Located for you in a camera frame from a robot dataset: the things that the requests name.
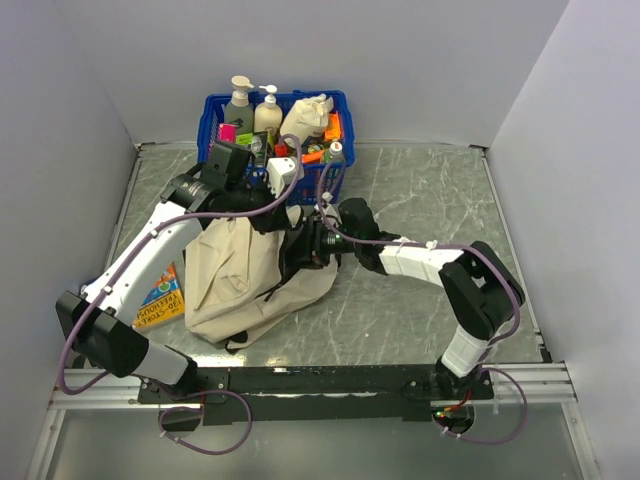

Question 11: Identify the cream pump lotion bottle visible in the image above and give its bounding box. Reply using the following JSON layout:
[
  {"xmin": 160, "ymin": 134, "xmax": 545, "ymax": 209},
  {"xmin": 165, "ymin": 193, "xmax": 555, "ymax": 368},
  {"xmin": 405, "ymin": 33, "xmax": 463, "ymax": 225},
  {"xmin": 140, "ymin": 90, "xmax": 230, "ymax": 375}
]
[{"xmin": 254, "ymin": 84, "xmax": 283, "ymax": 134}]

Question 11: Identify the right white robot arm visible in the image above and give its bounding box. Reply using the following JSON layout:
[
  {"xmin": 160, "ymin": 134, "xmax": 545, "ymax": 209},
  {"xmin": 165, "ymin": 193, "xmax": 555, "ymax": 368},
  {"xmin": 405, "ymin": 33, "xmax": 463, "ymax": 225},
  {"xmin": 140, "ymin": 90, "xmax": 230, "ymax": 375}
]
[{"xmin": 281, "ymin": 198, "xmax": 526, "ymax": 398}]

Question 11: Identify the blue plastic shopping basket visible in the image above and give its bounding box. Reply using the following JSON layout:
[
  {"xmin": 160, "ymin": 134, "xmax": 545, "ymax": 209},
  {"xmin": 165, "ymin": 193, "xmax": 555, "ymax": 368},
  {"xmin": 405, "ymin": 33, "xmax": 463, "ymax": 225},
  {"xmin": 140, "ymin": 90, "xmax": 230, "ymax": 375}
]
[{"xmin": 197, "ymin": 90, "xmax": 355, "ymax": 205}]

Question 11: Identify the green black box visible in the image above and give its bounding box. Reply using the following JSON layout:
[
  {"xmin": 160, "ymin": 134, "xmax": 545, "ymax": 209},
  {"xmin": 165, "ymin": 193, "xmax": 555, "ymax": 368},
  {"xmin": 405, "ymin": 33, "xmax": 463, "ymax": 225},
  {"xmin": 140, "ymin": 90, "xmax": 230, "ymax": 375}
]
[{"xmin": 236, "ymin": 130, "xmax": 276, "ymax": 167}]

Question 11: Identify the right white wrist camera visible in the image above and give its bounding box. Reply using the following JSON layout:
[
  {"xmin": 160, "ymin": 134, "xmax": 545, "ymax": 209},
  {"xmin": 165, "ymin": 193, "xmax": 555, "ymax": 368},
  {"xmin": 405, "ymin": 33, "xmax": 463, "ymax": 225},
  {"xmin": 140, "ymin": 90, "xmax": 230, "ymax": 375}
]
[{"xmin": 320, "ymin": 191, "xmax": 338, "ymax": 217}]

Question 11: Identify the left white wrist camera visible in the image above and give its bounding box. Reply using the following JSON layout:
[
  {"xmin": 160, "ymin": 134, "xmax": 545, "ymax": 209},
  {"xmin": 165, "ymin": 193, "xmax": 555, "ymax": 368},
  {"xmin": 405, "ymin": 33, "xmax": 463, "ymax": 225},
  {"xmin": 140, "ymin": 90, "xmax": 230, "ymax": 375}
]
[{"xmin": 266, "ymin": 157, "xmax": 304, "ymax": 198}]

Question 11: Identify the pink box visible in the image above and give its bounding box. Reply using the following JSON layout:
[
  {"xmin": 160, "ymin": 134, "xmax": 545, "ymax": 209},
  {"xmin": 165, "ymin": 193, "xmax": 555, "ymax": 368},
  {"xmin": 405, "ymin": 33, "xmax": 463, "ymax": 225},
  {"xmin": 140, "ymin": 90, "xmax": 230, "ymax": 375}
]
[{"xmin": 217, "ymin": 123, "xmax": 236, "ymax": 144}]

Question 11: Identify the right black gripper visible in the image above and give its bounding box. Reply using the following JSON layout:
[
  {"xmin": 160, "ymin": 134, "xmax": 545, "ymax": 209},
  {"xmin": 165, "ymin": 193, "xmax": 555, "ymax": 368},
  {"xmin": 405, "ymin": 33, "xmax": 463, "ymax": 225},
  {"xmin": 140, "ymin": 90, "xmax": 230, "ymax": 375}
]
[{"xmin": 279, "ymin": 215, "xmax": 361, "ymax": 271}]

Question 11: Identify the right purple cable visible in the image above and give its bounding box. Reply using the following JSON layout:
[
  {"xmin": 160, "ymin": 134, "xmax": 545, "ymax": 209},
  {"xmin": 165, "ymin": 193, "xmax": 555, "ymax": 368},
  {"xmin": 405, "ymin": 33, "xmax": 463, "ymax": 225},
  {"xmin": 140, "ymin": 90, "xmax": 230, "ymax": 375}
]
[{"xmin": 313, "ymin": 158, "xmax": 529, "ymax": 445}]

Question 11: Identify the yellow treehouse children's book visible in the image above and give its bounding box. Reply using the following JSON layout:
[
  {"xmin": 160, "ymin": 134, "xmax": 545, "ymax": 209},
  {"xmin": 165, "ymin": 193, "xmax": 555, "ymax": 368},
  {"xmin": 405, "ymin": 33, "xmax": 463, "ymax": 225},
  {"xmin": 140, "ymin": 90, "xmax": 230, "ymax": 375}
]
[{"xmin": 132, "ymin": 263, "xmax": 185, "ymax": 330}]

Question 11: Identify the beige drawstring cloth pouch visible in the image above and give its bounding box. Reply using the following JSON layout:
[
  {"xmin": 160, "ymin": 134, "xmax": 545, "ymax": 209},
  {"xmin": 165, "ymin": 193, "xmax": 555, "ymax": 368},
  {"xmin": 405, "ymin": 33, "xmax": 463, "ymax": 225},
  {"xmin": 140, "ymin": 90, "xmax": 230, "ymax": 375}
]
[{"xmin": 279, "ymin": 93, "xmax": 334, "ymax": 144}]

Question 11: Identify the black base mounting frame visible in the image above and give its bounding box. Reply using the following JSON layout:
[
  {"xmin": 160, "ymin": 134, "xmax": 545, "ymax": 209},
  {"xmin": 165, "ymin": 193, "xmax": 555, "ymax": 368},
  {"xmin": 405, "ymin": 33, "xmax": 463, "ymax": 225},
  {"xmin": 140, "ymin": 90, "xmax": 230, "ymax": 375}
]
[{"xmin": 138, "ymin": 364, "xmax": 494, "ymax": 426}]

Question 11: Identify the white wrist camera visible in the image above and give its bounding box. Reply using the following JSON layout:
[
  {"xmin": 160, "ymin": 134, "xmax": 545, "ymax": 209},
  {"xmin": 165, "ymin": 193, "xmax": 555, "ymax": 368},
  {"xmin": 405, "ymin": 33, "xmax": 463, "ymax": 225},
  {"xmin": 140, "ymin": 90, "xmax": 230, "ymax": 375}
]
[
  {"xmin": 266, "ymin": 157, "xmax": 304, "ymax": 198},
  {"xmin": 320, "ymin": 191, "xmax": 338, "ymax": 217}
]

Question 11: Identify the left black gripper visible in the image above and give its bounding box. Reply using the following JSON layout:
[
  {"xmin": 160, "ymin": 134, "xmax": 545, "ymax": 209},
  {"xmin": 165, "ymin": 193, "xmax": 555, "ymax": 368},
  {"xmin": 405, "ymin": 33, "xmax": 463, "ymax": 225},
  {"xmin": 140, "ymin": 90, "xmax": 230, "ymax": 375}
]
[{"xmin": 227, "ymin": 173, "xmax": 292, "ymax": 235}]

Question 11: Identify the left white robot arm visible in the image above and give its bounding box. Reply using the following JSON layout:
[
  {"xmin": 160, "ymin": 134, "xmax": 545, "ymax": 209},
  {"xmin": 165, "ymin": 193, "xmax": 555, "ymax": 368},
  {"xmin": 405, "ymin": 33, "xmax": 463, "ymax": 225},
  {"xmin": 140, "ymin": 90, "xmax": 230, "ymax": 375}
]
[{"xmin": 55, "ymin": 142, "xmax": 304, "ymax": 402}]

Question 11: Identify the small green red-capped bottle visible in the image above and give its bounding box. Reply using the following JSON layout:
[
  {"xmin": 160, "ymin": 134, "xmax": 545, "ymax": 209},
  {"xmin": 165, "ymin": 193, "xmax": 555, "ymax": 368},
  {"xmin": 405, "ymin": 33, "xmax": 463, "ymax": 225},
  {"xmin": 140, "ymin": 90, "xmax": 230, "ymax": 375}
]
[{"xmin": 322, "ymin": 141, "xmax": 344, "ymax": 164}]

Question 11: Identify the purple cable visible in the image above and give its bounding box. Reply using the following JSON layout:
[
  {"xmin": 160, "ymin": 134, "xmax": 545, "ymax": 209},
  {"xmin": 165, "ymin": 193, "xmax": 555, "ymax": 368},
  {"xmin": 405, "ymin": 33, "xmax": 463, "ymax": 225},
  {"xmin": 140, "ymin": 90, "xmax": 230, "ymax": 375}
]
[
  {"xmin": 55, "ymin": 133, "xmax": 305, "ymax": 396},
  {"xmin": 313, "ymin": 158, "xmax": 529, "ymax": 445}
]

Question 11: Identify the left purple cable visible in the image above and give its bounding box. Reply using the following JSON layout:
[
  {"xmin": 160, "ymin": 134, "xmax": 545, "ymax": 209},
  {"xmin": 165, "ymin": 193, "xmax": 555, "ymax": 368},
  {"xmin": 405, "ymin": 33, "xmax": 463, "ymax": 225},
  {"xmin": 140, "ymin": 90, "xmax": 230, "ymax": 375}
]
[{"xmin": 55, "ymin": 133, "xmax": 305, "ymax": 396}]

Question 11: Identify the green pump bottle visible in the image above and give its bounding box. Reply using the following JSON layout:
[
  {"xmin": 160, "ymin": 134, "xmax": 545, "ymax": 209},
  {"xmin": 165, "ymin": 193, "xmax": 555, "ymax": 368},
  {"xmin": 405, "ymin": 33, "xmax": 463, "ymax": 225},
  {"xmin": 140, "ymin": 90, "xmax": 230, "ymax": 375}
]
[{"xmin": 224, "ymin": 75, "xmax": 254, "ymax": 135}]

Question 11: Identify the orange snack packet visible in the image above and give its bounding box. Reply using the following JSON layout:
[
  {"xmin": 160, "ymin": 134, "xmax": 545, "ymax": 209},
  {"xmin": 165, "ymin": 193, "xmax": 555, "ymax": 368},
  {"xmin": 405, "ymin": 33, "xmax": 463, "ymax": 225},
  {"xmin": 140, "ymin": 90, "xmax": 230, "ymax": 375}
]
[{"xmin": 324, "ymin": 113, "xmax": 343, "ymax": 142}]

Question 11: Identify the beige canvas backpack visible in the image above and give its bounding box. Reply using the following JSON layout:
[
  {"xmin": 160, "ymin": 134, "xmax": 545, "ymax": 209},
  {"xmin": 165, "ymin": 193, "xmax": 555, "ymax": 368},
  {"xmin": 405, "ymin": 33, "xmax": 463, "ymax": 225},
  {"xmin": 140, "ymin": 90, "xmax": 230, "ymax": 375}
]
[{"xmin": 185, "ymin": 206, "xmax": 340, "ymax": 351}]

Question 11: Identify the orange long packet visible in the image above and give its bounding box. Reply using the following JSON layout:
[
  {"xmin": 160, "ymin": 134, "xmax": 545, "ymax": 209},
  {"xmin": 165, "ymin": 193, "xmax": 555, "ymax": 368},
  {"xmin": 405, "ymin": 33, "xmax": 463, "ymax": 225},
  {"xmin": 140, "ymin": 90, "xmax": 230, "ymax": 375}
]
[{"xmin": 302, "ymin": 150, "xmax": 325, "ymax": 165}]

